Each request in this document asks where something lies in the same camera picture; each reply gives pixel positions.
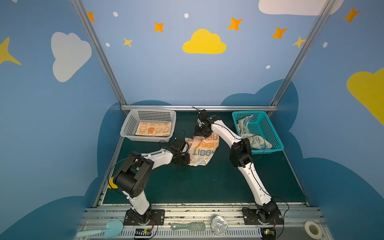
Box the green plastic brush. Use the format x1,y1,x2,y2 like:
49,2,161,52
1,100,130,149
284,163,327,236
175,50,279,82
171,222,206,232

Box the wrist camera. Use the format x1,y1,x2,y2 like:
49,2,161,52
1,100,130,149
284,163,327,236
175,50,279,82
173,138,187,152
198,110,210,122

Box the white perforated plastic basket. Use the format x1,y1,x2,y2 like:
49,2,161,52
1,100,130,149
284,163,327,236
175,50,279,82
120,109,177,143

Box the aluminium frame left post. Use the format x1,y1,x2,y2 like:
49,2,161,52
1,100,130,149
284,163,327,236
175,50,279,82
71,0,127,105

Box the aluminium frame right post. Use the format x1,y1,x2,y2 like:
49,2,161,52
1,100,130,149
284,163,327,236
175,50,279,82
270,0,337,107

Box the yellow plastic scoop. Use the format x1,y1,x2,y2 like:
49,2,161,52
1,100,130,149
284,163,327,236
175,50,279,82
108,177,118,190

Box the left small circuit board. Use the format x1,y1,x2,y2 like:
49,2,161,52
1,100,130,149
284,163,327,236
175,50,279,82
133,228,153,240

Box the white tape roll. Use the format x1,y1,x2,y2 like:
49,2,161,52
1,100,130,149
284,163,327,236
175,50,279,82
304,221,323,240

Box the aluminium front rail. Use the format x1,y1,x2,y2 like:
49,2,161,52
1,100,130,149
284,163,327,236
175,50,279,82
75,203,332,240

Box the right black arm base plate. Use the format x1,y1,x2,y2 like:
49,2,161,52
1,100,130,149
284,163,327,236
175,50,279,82
242,208,284,225

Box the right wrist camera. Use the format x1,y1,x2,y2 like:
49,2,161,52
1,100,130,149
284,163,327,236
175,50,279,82
198,110,210,122

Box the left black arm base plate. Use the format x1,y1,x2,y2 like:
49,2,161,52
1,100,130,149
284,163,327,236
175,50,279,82
123,209,165,226

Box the small circuit board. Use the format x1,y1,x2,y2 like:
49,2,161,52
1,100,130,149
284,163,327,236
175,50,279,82
133,228,153,240
261,228,277,240

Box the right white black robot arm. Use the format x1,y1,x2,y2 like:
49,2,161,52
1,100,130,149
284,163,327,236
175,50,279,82
195,110,283,225

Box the teal perforated plastic basket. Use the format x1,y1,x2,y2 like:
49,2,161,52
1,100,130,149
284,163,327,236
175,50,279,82
232,111,284,155

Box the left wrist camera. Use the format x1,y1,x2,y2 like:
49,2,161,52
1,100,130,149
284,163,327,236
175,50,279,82
173,138,187,152

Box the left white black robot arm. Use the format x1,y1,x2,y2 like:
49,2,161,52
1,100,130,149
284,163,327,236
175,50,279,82
113,148,190,225

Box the aluminium frame post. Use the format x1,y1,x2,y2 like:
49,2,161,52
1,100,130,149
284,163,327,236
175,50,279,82
270,0,337,107
71,0,127,105

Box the blue patterned towel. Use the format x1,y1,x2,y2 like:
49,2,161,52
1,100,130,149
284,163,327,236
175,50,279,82
237,115,272,151

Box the orange white patterned towel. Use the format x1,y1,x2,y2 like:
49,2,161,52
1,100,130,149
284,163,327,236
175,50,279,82
136,122,172,137

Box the right small circuit board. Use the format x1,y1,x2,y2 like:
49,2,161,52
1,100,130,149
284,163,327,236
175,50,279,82
261,228,277,240

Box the cream rabbit lettered towel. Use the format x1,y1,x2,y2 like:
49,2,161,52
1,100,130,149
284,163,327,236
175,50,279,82
185,133,220,167

